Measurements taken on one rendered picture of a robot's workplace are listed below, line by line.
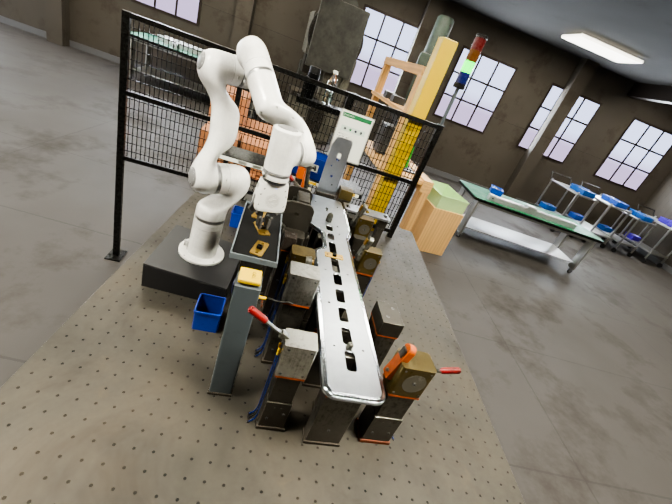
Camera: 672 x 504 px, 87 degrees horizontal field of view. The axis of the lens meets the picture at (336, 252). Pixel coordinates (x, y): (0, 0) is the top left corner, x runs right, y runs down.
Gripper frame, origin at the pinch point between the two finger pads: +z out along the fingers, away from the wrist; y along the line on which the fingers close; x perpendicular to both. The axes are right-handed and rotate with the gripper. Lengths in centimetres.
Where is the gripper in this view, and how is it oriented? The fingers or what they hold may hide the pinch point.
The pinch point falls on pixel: (263, 222)
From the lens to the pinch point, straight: 120.3
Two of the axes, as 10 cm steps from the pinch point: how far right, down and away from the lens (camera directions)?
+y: 8.5, 0.3, 5.3
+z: -3.2, 8.2, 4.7
